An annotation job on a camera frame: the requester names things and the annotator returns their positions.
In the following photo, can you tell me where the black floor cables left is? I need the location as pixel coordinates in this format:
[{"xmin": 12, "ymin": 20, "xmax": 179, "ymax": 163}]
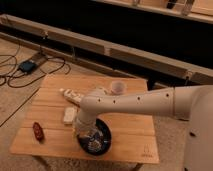
[{"xmin": 0, "ymin": 45, "xmax": 72, "ymax": 128}]

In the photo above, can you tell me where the wooden folding table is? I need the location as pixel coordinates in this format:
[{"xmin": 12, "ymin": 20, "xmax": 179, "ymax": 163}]
[{"xmin": 10, "ymin": 75, "xmax": 159, "ymax": 163}]

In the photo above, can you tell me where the black ceramic bowl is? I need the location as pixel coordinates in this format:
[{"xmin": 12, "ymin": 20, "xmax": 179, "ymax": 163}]
[{"xmin": 77, "ymin": 119, "xmax": 112, "ymax": 156}]

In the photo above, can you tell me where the red oblong object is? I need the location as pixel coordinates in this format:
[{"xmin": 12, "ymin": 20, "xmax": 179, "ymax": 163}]
[{"xmin": 33, "ymin": 122, "xmax": 44, "ymax": 141}]

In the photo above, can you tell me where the white rectangular sponge block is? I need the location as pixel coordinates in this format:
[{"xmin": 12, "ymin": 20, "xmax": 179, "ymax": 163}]
[{"xmin": 63, "ymin": 107, "xmax": 77, "ymax": 124}]

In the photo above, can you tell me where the blue power adapter box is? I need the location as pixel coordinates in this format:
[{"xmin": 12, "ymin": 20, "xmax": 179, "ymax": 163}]
[{"xmin": 18, "ymin": 60, "xmax": 37, "ymax": 74}]

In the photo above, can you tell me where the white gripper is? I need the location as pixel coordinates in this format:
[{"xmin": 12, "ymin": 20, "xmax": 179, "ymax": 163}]
[{"xmin": 73, "ymin": 118, "xmax": 97, "ymax": 138}]

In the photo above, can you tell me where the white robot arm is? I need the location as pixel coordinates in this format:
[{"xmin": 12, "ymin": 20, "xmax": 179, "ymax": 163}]
[{"xmin": 75, "ymin": 85, "xmax": 213, "ymax": 171}]

